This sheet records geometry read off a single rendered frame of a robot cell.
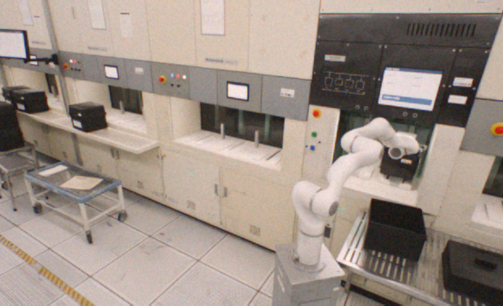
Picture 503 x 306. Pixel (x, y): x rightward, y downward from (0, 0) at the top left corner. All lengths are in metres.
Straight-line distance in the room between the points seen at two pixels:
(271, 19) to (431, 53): 0.97
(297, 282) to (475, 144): 1.19
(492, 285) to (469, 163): 0.64
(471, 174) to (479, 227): 0.34
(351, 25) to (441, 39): 0.47
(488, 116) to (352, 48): 0.79
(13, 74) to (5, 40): 1.56
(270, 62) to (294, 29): 0.27
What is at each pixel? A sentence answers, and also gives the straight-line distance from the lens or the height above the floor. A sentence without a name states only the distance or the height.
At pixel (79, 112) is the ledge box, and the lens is 3.52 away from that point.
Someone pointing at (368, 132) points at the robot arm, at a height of 1.38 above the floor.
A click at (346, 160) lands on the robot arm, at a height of 1.28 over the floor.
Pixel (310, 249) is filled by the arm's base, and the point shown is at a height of 0.87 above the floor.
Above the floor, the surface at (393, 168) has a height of 1.00.
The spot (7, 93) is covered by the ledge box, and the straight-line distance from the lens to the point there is 4.90.
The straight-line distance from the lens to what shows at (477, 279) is 1.75.
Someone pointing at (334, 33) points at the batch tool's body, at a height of 1.85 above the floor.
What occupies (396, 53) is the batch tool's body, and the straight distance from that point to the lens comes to 1.91.
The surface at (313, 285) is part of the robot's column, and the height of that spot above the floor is 0.72.
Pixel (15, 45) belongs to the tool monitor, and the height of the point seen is 1.63.
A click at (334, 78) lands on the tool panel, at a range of 1.99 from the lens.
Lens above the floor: 1.86
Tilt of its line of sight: 23 degrees down
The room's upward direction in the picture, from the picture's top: 2 degrees clockwise
